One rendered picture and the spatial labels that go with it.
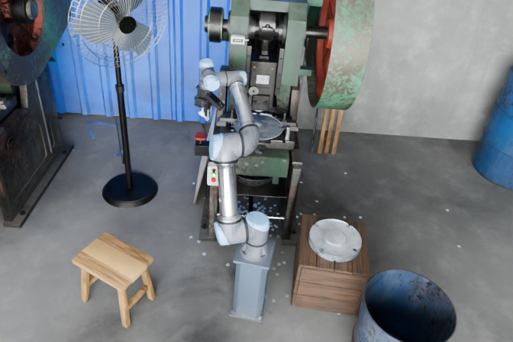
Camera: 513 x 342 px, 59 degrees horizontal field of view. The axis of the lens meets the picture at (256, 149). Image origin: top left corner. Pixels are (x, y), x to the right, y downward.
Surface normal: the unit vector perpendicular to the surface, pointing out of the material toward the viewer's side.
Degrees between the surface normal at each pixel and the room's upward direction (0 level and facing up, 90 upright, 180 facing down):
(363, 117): 90
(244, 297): 90
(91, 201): 0
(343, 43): 77
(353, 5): 52
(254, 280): 90
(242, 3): 45
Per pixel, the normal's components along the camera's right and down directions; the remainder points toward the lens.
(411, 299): -0.51, 0.42
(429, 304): -0.85, 0.21
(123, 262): 0.07, -0.82
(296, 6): 0.05, -0.18
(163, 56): 0.00, 0.57
